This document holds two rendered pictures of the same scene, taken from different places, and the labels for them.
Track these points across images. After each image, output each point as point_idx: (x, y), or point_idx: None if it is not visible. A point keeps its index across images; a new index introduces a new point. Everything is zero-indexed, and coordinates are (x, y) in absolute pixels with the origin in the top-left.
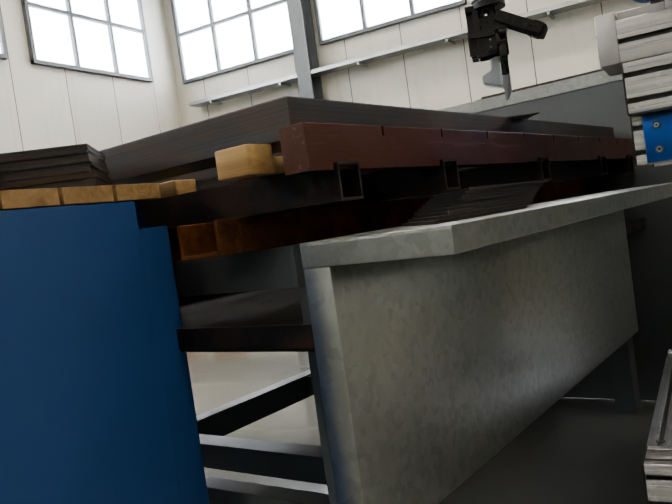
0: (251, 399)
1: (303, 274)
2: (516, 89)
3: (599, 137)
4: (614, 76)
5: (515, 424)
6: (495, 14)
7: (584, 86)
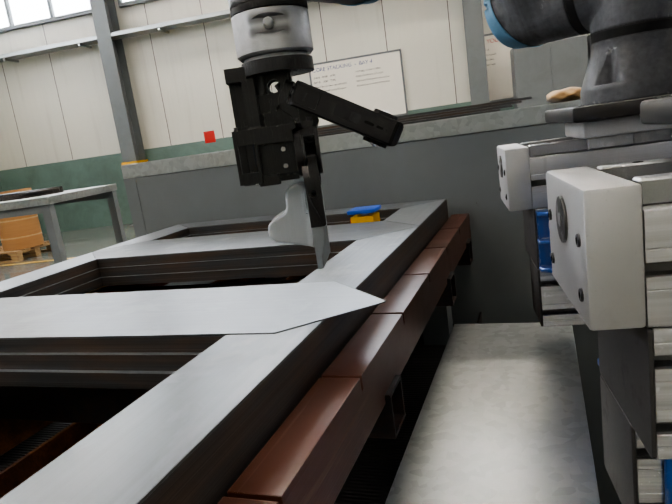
0: None
1: None
2: (319, 128)
3: (447, 246)
4: (448, 129)
5: None
6: (293, 91)
7: (409, 139)
